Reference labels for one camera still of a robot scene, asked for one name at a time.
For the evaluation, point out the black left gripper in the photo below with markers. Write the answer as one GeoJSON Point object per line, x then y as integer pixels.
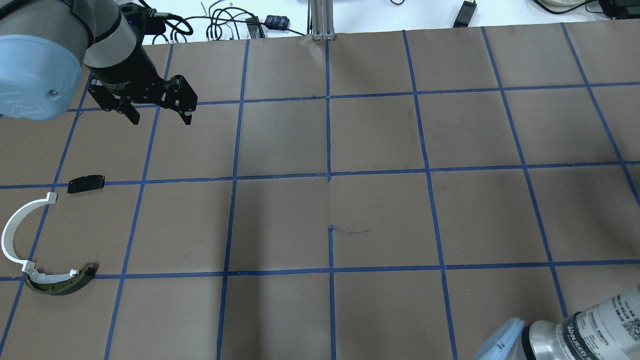
{"type": "Point", "coordinates": [126, 74]}

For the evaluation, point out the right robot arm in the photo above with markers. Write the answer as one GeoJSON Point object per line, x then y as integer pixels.
{"type": "Point", "coordinates": [606, 331]}

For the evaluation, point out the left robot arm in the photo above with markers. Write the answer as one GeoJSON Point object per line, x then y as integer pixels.
{"type": "Point", "coordinates": [44, 44]}

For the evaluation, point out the small black flat part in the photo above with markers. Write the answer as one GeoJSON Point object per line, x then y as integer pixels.
{"type": "Point", "coordinates": [91, 182]}

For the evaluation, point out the dark green curved brake shoe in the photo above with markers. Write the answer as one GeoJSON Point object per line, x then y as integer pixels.
{"type": "Point", "coordinates": [62, 284]}

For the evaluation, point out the black power adapter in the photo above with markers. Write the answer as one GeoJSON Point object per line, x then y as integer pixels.
{"type": "Point", "coordinates": [465, 14]}

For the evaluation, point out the aluminium frame post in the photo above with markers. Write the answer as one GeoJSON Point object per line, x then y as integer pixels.
{"type": "Point", "coordinates": [321, 15]}

